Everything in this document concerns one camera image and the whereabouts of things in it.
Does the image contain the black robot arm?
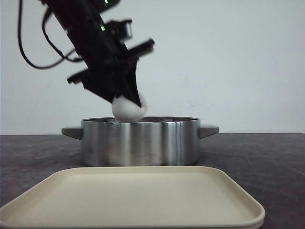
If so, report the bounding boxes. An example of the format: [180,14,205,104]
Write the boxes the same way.
[45,0,155,107]

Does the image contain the stainless steel steamer pot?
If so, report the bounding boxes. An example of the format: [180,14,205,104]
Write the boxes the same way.
[61,116,219,167]

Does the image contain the black cable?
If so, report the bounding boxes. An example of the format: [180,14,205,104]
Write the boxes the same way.
[17,0,83,70]

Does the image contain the beige plastic tray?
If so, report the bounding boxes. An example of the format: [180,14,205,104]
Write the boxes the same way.
[0,166,265,229]

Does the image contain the small white bun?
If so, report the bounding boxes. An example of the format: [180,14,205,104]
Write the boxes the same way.
[112,93,148,122]

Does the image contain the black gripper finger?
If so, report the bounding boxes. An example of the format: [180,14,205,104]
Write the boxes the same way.
[120,59,142,107]
[83,81,121,103]

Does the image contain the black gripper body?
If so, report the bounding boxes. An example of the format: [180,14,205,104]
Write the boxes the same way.
[66,19,155,89]

